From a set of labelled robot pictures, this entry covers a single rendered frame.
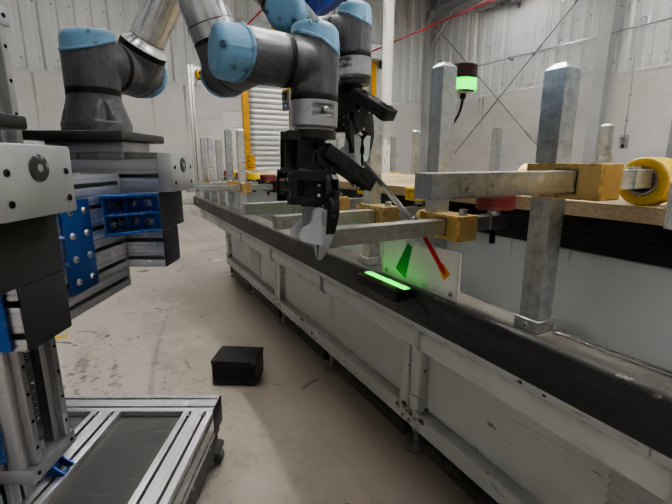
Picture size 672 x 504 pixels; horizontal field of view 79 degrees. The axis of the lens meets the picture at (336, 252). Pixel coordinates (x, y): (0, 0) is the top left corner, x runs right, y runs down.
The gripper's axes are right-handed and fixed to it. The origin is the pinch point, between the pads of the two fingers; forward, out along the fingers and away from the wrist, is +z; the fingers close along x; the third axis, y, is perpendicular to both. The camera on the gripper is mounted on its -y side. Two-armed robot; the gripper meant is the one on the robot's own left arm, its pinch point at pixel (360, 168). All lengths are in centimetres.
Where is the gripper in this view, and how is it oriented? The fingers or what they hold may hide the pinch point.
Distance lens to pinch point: 97.8
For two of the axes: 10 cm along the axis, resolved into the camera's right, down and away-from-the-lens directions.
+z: 0.0, 9.8, 2.2
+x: -6.6, 1.6, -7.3
